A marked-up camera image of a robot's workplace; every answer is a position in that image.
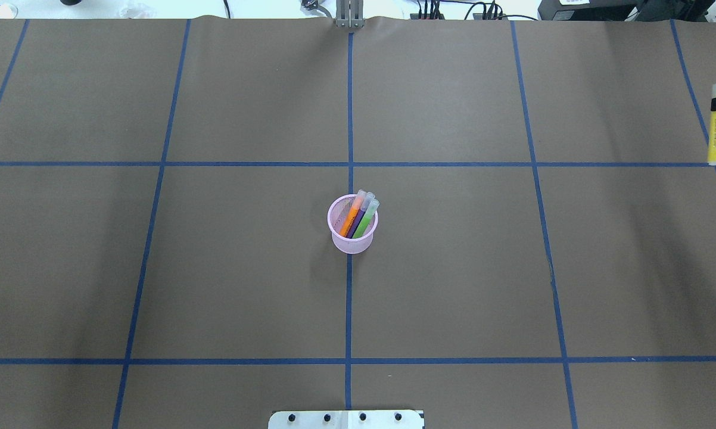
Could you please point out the green highlighter pen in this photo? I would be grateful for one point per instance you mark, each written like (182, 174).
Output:
(366, 219)

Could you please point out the purple highlighter pen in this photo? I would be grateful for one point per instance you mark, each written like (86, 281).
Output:
(369, 197)

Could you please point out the orange highlighter pen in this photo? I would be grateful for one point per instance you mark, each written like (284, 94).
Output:
(353, 213)

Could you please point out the pink mesh pen holder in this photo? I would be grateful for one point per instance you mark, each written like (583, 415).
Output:
(337, 214)

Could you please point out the aluminium frame post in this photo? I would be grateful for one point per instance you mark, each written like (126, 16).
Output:
(349, 14)

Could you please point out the white camera stand pillar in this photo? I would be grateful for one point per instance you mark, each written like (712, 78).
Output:
(381, 418)

